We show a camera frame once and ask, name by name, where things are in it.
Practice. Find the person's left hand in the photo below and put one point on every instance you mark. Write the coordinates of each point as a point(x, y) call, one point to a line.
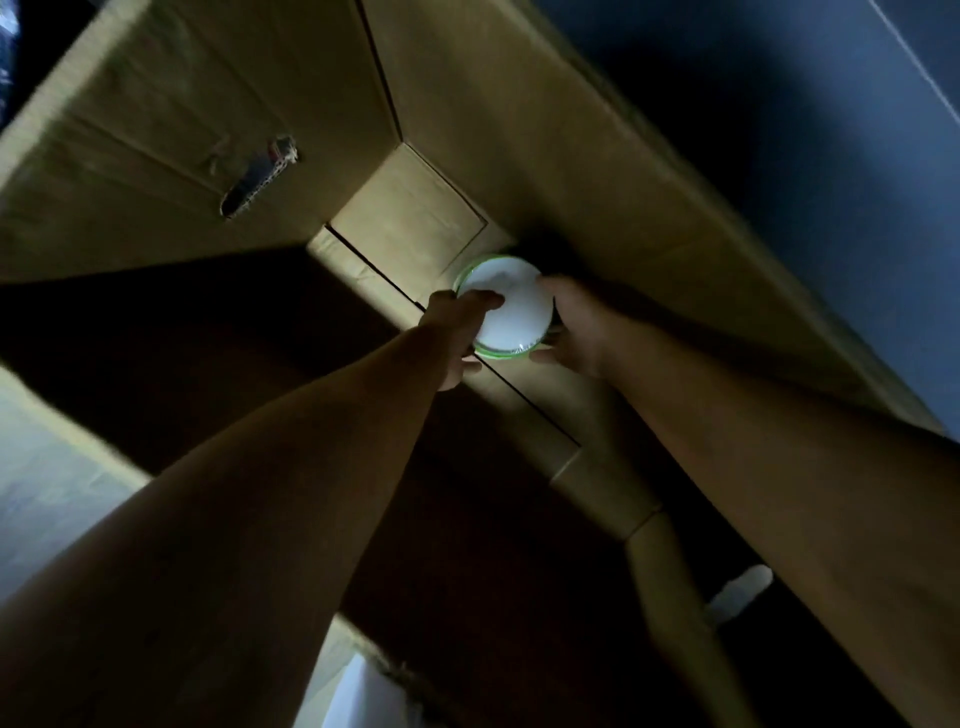
point(450, 330)

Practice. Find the person's right hand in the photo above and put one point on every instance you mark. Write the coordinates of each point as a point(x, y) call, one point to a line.
point(585, 330)

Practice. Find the green cup noodle bowl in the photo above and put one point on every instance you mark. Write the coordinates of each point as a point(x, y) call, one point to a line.
point(514, 307)

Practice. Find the brown cardboard box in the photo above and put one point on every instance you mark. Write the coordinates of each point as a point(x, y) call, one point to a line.
point(187, 112)

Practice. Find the person's right forearm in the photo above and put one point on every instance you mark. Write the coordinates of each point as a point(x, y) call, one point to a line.
point(810, 510)

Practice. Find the person's left forearm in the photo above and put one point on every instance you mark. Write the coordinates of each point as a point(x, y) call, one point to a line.
point(225, 562)

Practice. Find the person's white trousers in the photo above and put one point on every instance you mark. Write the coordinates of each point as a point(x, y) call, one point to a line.
point(367, 701)

